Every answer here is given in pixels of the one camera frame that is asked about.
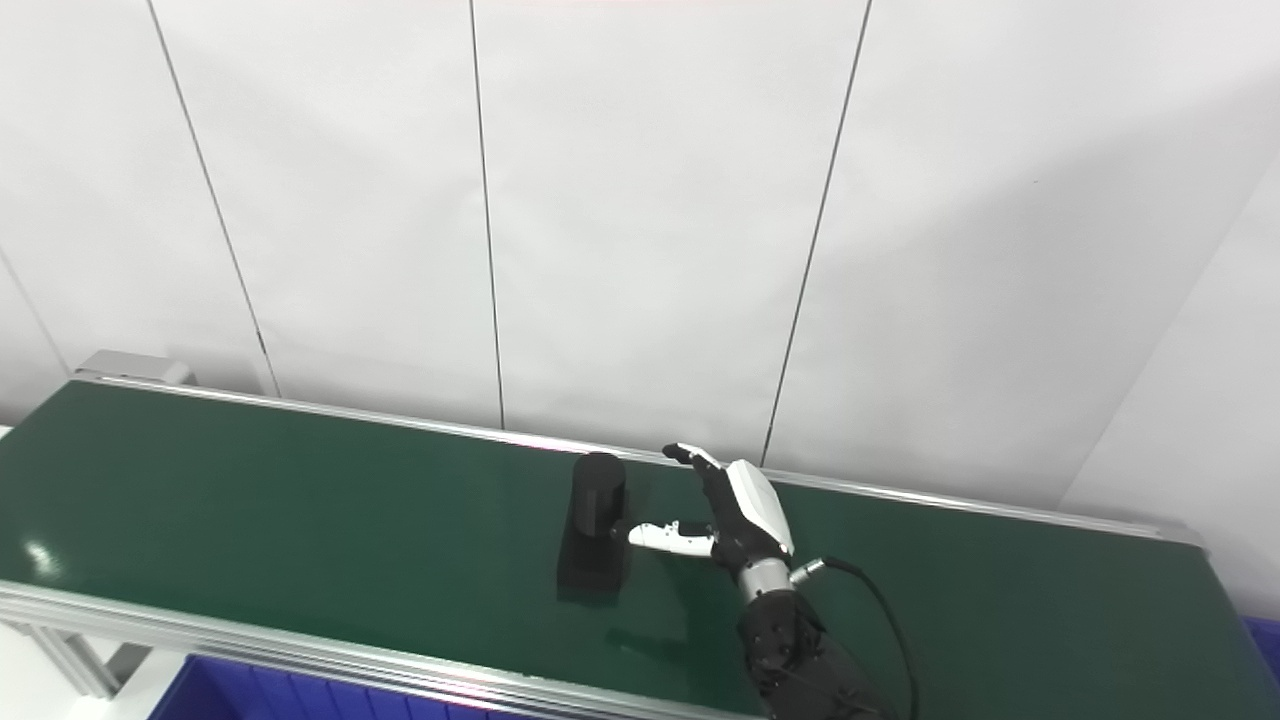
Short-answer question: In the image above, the black cylinder block part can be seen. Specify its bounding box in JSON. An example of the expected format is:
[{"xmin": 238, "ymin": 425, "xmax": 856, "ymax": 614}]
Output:
[{"xmin": 556, "ymin": 452, "xmax": 633, "ymax": 601}]

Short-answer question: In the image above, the aluminium conveyor support leg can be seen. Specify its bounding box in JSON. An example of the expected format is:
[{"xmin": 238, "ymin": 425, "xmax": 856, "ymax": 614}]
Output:
[{"xmin": 25, "ymin": 625, "xmax": 151, "ymax": 698}]

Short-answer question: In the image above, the blue plastic bin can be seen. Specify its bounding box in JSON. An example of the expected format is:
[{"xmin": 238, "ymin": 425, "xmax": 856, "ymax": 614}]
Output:
[
  {"xmin": 148, "ymin": 655, "xmax": 521, "ymax": 720},
  {"xmin": 1240, "ymin": 615, "xmax": 1280, "ymax": 681}
]

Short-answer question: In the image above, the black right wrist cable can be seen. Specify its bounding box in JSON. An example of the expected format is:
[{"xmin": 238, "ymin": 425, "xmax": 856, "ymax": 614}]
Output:
[{"xmin": 790, "ymin": 557, "xmax": 919, "ymax": 720}]

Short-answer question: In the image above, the grey conveyor end housing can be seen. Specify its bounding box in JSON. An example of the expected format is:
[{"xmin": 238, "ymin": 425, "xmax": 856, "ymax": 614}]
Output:
[{"xmin": 75, "ymin": 350, "xmax": 196, "ymax": 386}]

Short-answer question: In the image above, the green conveyor belt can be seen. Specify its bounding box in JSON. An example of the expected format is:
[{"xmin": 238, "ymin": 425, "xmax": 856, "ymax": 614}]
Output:
[
  {"xmin": 0, "ymin": 375, "xmax": 1280, "ymax": 720},
  {"xmin": 0, "ymin": 380, "xmax": 1280, "ymax": 720}
]

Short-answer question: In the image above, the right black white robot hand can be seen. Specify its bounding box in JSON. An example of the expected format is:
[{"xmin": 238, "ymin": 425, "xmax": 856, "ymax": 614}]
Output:
[{"xmin": 612, "ymin": 443, "xmax": 797, "ymax": 601}]

